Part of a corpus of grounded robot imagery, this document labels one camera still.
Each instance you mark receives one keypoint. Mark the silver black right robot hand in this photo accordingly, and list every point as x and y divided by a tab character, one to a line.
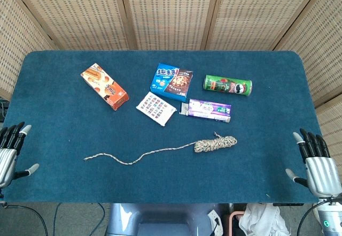
320	171

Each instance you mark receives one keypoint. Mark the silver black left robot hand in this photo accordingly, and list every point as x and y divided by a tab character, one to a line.
8	158

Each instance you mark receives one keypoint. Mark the black device beside table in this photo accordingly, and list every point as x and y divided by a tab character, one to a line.
3	109

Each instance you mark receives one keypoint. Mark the white crumpled cloth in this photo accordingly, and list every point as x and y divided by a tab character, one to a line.
259	220

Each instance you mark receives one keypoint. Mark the pink stool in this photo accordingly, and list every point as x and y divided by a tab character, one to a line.
232	220

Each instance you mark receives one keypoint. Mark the white power strip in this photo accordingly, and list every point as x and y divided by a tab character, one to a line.
213	217

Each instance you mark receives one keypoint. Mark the orange biscuit box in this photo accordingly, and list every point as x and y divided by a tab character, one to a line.
104	86

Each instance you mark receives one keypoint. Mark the green Pringles can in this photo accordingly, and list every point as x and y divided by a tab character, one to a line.
227	85

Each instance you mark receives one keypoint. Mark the purple toothpaste box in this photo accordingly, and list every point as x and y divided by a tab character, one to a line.
208	110

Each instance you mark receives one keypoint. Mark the small grey sachet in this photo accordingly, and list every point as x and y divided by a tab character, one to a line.
184	109

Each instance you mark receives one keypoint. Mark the white packet with coloured squares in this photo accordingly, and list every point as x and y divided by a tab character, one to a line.
156	109

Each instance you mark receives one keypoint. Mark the blue-grey robot torso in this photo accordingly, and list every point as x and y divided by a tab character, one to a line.
160	220

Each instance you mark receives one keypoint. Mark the blue brown cookie box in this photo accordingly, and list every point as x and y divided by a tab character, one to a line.
165	82

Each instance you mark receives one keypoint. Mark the bamboo folding screen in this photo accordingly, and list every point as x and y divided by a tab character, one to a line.
171	11

